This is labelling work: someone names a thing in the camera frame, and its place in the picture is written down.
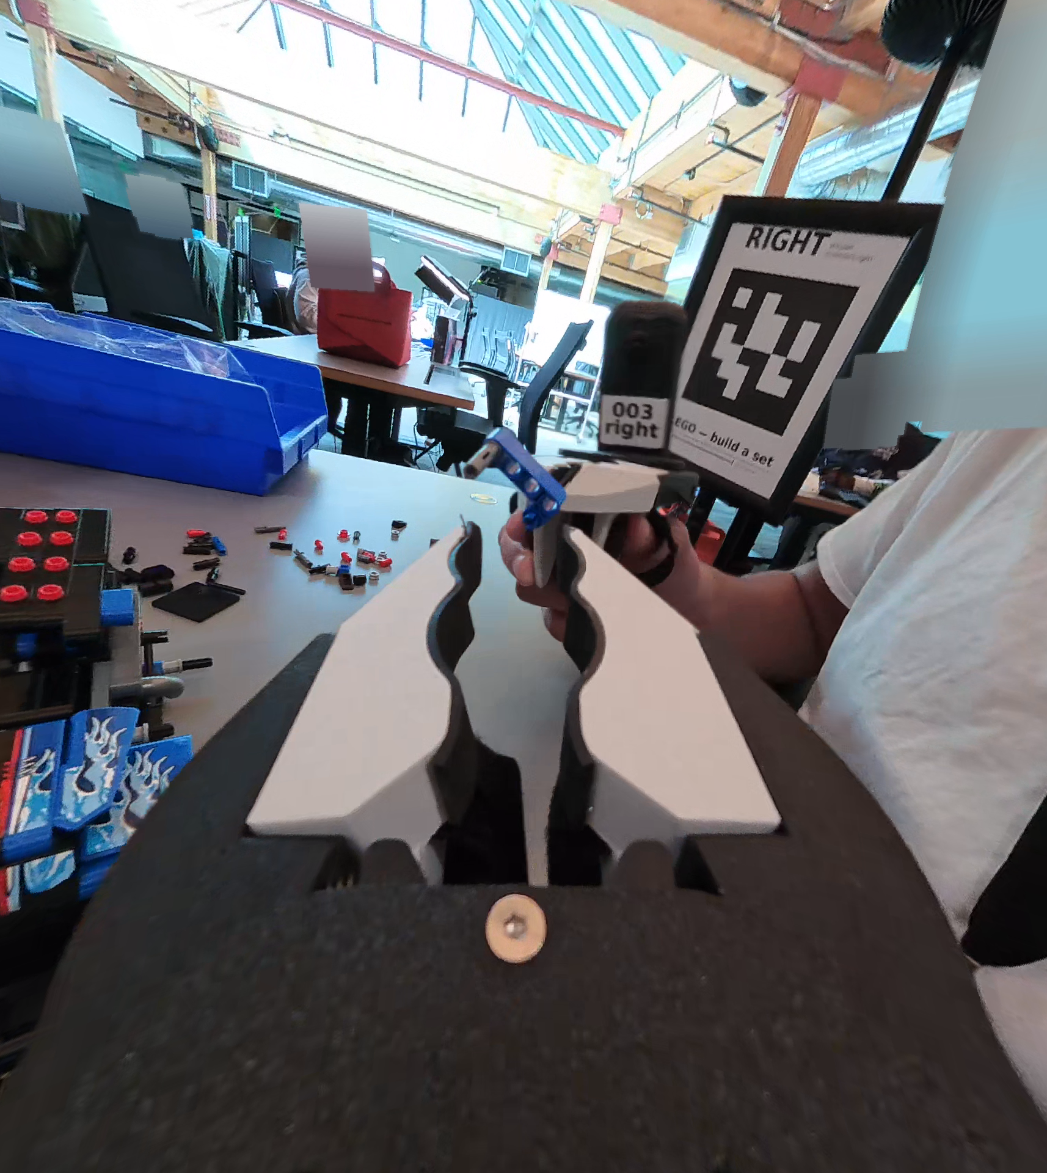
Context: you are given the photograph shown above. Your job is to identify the blue angled lego beam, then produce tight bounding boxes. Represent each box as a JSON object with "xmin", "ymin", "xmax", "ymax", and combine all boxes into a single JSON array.
[{"xmin": 482, "ymin": 429, "xmax": 567, "ymax": 533}]

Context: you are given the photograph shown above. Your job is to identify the person's right hand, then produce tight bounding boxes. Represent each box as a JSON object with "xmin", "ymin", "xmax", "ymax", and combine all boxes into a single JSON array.
[{"xmin": 497, "ymin": 509, "xmax": 718, "ymax": 640}]

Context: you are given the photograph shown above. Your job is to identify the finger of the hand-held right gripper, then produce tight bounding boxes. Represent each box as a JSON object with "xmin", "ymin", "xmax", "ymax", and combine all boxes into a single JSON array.
[{"xmin": 564, "ymin": 463, "xmax": 679, "ymax": 516}]

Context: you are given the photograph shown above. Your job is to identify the red tote bag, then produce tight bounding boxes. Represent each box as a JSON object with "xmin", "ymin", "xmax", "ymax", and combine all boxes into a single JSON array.
[{"xmin": 314, "ymin": 264, "xmax": 414, "ymax": 370}]

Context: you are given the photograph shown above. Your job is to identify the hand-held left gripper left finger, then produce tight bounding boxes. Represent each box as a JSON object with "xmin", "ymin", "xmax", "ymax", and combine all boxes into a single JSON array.
[{"xmin": 246, "ymin": 521, "xmax": 526, "ymax": 886}]

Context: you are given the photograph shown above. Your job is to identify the black mesh office chair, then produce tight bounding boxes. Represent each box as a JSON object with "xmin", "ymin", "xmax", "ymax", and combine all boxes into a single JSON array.
[{"xmin": 412, "ymin": 322, "xmax": 594, "ymax": 472}]

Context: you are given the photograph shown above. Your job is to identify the black high-back office chair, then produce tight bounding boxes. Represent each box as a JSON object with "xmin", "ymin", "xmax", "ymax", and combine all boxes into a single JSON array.
[{"xmin": 81, "ymin": 196, "xmax": 232, "ymax": 342}]

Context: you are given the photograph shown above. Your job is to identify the black square lego plate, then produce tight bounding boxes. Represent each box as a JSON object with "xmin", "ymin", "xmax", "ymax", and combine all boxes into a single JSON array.
[{"xmin": 149, "ymin": 582, "xmax": 242, "ymax": 626}]

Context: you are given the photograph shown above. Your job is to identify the person's right forearm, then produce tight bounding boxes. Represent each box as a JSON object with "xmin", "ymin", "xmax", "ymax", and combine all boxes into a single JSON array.
[{"xmin": 705, "ymin": 562, "xmax": 851, "ymax": 686}]

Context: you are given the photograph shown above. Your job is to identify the clear plastic bag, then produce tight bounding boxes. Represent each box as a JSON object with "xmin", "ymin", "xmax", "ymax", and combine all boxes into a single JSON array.
[{"xmin": 0, "ymin": 298, "xmax": 244, "ymax": 380}]

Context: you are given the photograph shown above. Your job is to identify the black pole with round head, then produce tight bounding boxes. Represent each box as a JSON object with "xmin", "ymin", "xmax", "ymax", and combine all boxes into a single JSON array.
[{"xmin": 878, "ymin": 0, "xmax": 1007, "ymax": 203}]

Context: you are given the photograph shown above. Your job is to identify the blue plastic bin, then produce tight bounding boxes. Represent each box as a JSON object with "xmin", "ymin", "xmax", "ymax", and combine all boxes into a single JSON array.
[{"xmin": 0, "ymin": 297, "xmax": 329, "ymax": 499}]

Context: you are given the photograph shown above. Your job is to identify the scattered small lego pieces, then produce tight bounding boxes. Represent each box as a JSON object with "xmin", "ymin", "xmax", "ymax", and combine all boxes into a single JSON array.
[{"xmin": 120, "ymin": 518, "xmax": 411, "ymax": 597}]

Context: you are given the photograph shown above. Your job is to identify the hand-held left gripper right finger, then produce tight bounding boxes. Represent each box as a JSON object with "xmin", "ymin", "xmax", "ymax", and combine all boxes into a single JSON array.
[{"xmin": 545, "ymin": 531, "xmax": 781, "ymax": 886}]

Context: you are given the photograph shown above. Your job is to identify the black shoulder strap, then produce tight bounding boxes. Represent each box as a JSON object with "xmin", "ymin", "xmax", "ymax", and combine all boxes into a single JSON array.
[{"xmin": 960, "ymin": 725, "xmax": 1047, "ymax": 970}]

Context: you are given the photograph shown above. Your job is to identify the black and blue lego vehicle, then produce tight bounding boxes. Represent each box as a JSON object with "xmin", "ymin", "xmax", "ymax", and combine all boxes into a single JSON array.
[{"xmin": 0, "ymin": 507, "xmax": 215, "ymax": 1130}]

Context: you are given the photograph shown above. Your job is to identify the grey office table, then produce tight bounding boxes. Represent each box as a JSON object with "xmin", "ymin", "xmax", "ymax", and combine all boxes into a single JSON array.
[{"xmin": 227, "ymin": 332, "xmax": 477, "ymax": 460}]

